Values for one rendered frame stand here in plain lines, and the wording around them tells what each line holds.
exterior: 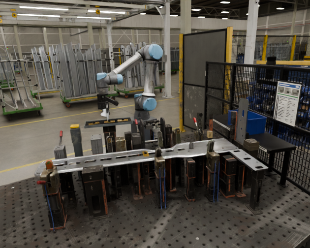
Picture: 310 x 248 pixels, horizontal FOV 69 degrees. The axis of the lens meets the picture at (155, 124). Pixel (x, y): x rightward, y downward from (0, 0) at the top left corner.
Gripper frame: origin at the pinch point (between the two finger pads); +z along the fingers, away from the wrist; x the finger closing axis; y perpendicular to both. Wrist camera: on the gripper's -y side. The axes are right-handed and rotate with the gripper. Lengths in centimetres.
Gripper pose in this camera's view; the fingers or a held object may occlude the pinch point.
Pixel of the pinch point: (108, 118)
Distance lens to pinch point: 183.4
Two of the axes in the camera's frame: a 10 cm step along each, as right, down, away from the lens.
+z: 0.4, 9.5, 3.0
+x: 1.4, 3.0, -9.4
